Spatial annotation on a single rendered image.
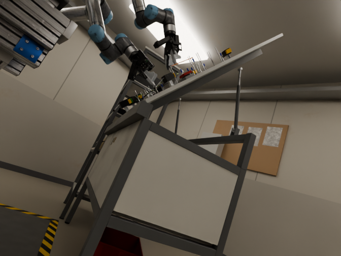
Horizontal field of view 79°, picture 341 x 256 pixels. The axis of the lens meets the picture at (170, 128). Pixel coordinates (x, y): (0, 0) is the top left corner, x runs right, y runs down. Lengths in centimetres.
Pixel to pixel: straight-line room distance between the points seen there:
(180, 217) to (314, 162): 235
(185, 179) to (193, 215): 16
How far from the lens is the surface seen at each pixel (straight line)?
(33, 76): 349
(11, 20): 113
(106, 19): 157
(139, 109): 87
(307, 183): 302
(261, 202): 305
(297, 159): 312
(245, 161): 114
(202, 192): 100
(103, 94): 384
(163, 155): 89
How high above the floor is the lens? 57
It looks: 15 degrees up
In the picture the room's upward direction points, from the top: 23 degrees clockwise
